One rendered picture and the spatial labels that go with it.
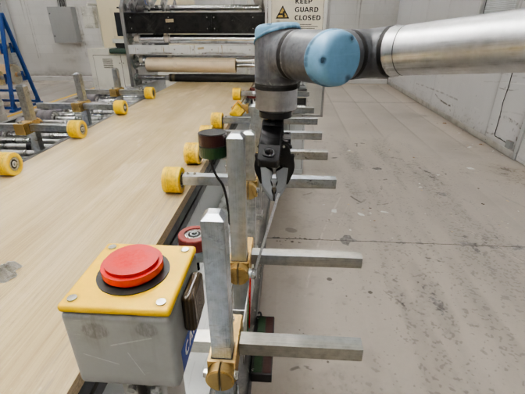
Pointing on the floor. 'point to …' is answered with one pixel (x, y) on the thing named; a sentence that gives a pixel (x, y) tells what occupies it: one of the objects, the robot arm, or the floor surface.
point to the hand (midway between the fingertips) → (273, 197)
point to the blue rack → (9, 66)
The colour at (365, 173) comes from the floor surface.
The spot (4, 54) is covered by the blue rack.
